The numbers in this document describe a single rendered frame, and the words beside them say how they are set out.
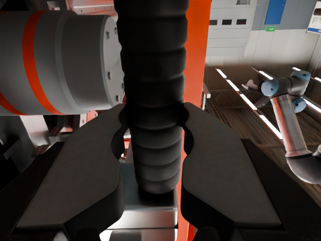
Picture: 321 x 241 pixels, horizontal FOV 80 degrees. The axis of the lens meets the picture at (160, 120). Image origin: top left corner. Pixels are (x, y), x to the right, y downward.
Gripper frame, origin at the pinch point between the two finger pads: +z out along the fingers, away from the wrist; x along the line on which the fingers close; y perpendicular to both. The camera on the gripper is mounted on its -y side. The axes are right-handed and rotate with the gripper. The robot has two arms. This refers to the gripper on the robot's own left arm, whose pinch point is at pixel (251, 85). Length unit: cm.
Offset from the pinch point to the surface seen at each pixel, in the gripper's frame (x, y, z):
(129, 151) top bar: 88, 17, -76
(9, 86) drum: 102, 25, -72
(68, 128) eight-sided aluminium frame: 101, 4, -48
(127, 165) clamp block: 90, 22, -83
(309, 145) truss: -742, -383, 350
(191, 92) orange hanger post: 58, 8, -32
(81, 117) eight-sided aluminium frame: 97, 8, -49
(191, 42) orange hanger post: 61, 26, -31
